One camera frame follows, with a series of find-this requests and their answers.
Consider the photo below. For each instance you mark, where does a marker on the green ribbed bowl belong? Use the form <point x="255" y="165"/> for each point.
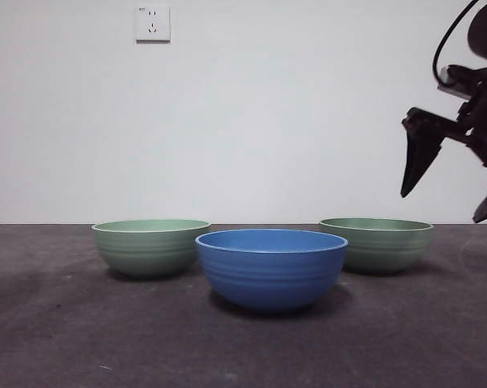
<point x="146" y="252"/>
<point x="389" y="250"/>

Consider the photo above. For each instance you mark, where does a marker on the blue ribbed bowl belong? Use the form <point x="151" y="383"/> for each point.
<point x="269" y="275"/>

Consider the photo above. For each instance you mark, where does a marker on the right wrist grey camera box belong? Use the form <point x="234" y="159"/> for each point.
<point x="454" y="87"/>

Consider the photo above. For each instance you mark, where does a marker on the white wall socket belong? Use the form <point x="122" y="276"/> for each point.
<point x="153" y="24"/>

